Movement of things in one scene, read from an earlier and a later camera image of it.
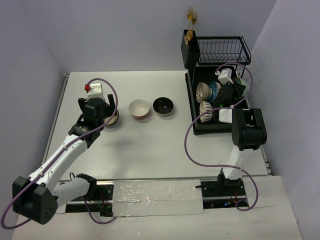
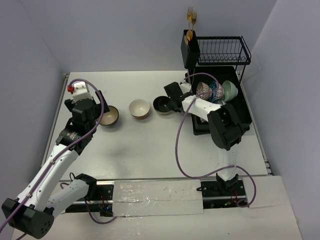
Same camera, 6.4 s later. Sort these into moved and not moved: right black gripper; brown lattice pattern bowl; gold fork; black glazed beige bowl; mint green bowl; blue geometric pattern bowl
Moved: mint green bowl; right black gripper
Not moved: blue geometric pattern bowl; black glazed beige bowl; gold fork; brown lattice pattern bowl
